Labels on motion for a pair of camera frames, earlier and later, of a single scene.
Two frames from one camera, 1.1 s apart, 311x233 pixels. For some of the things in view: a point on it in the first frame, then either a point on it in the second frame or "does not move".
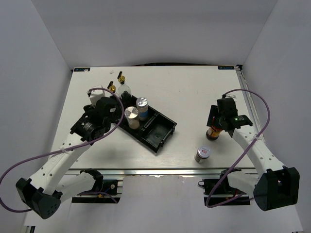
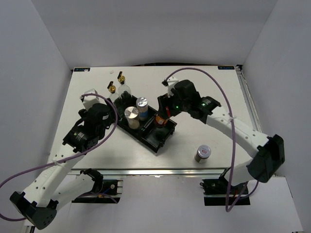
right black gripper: (214, 112) to (162, 101)
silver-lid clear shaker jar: (131, 113) does not move
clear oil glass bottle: (111, 87) does not move
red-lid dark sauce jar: (213, 133) to (160, 122)
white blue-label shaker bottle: (142, 104) does not move
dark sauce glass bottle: (122, 87) does not move
